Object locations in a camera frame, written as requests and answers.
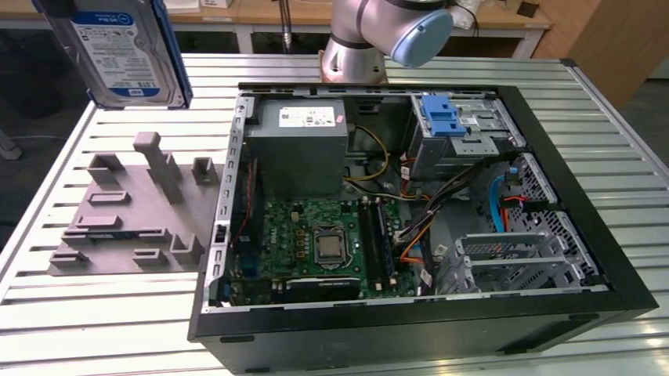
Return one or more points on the blue plastic drive latch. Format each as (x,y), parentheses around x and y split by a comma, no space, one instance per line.
(441,115)

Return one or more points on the silver CPU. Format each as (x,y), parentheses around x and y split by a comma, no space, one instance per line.
(329,246)

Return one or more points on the hard disk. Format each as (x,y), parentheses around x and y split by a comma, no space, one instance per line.
(120,51)

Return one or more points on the brown wooden partition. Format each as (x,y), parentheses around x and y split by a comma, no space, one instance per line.
(617,47)

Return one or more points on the green motherboard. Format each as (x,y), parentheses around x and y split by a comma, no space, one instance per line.
(293,274)

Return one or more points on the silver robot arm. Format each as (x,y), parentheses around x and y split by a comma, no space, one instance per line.
(350,51)

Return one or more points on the small black box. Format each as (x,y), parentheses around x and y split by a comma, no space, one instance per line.
(529,9)

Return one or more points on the wooden workbench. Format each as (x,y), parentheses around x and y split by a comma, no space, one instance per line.
(251,17)

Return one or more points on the grey metal stand foot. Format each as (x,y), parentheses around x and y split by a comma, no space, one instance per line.
(11,149)

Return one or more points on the CPU socket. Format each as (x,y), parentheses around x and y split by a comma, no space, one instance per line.
(329,228)

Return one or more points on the grey parts rack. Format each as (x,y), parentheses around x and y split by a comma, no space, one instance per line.
(146,219)

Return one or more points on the black graphics card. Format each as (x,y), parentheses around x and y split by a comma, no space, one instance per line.
(318,288)

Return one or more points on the white paper box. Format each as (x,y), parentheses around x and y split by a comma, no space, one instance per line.
(186,4)
(217,3)

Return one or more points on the silver optical drive cage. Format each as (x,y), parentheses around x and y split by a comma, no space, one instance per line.
(470,149)

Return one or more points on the black RAM slot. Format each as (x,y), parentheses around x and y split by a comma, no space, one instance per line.
(369,243)

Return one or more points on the grey power supply unit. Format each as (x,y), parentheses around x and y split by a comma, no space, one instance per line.
(298,156)

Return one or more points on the clear plastic bag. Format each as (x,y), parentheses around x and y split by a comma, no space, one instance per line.
(468,19)

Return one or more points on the black open PC case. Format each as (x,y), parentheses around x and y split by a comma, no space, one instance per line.
(366,337)

